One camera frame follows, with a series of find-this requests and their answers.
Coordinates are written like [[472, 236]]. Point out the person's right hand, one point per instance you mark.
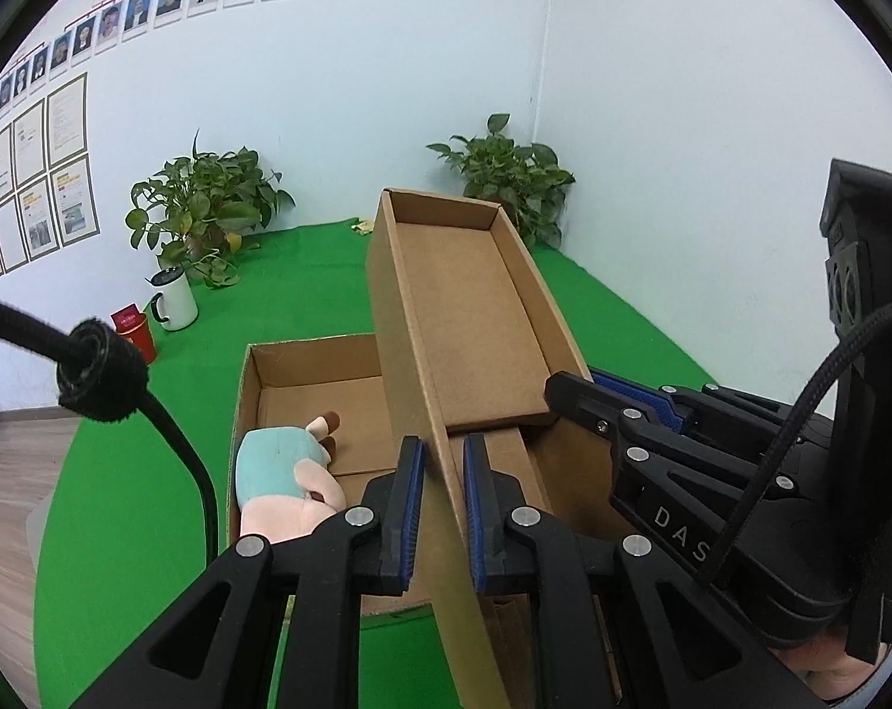
[[837, 679]]

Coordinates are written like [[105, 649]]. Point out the teal and pink plush toy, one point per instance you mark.
[[276, 465]]

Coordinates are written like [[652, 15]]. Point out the large cardboard box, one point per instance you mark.
[[298, 406]]

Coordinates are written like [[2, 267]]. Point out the potted plant with dark leaves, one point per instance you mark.
[[512, 177]]

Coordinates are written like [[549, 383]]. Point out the small yellow packet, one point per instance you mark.
[[361, 226]]

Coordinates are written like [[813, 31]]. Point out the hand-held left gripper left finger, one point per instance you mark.
[[412, 509]]

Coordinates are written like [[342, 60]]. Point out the group of framed documents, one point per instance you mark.
[[69, 118]]

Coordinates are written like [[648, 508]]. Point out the long narrow cardboard box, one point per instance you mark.
[[475, 310]]

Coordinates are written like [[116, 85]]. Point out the red cup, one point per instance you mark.
[[137, 336]]

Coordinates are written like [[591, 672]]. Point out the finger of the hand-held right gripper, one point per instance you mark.
[[638, 399], [586, 402]]

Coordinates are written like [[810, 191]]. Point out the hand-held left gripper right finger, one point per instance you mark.
[[477, 509]]

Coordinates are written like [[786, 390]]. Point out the bushy potted plant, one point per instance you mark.
[[209, 199]]

